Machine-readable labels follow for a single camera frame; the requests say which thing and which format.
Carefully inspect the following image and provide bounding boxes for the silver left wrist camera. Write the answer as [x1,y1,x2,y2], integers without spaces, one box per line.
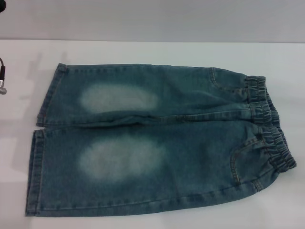
[0,0,13,13]

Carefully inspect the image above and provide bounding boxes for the blue denim shorts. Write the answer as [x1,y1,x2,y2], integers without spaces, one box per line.
[25,62,298,218]

